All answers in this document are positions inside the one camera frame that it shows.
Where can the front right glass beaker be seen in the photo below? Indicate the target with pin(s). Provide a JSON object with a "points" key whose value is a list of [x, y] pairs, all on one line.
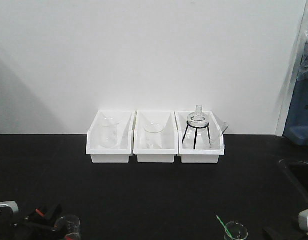
{"points": [[237, 231]]}

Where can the right white plastic bin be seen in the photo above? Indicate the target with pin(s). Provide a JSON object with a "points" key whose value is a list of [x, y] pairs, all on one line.
{"points": [[203, 154]]}

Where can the green plastic spoon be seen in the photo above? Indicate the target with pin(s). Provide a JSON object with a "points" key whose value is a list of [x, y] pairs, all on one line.
{"points": [[224, 226]]}

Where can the left white plastic bin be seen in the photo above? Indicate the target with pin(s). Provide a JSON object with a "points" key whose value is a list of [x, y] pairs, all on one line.
{"points": [[122, 151]]}

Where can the front left glass beaker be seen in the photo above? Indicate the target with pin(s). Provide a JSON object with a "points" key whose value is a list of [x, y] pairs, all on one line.
{"points": [[72, 224]]}

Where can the black wire tripod stand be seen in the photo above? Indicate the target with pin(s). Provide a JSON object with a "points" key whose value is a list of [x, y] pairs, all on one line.
{"points": [[196, 130]]}

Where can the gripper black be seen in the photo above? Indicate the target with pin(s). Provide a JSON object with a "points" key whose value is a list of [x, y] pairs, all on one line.
{"points": [[27, 227]]}

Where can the black sink basin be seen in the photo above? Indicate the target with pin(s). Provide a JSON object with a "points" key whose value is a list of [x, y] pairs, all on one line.
{"points": [[297, 173]]}

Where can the blue equipment at right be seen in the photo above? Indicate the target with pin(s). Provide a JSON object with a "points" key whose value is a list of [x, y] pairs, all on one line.
{"points": [[296, 127]]}

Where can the glass beaker in bin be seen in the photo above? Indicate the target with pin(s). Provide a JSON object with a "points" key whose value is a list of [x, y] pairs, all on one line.
{"points": [[108, 132], [153, 135]]}

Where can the glass beaker in middle bin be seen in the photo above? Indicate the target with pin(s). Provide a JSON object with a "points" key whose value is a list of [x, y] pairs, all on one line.
{"points": [[153, 135]]}

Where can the glass beaker in left bin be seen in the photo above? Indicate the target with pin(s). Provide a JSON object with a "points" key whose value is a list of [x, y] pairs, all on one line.
{"points": [[108, 132]]}

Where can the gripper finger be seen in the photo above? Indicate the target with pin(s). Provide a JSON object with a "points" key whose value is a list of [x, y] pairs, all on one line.
{"points": [[271, 234]]}

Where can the middle white plastic bin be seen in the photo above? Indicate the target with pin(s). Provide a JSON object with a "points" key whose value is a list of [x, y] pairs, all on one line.
{"points": [[170, 147]]}

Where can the round glass flask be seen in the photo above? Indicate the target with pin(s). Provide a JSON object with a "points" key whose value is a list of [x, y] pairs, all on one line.
{"points": [[198, 118]]}

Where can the white plastic bin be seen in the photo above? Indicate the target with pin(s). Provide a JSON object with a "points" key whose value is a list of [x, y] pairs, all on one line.
{"points": [[170, 147], [122, 151], [203, 154]]}

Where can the red plastic spoon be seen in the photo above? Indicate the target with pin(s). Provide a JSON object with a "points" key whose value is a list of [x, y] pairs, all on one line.
{"points": [[40, 213]]}

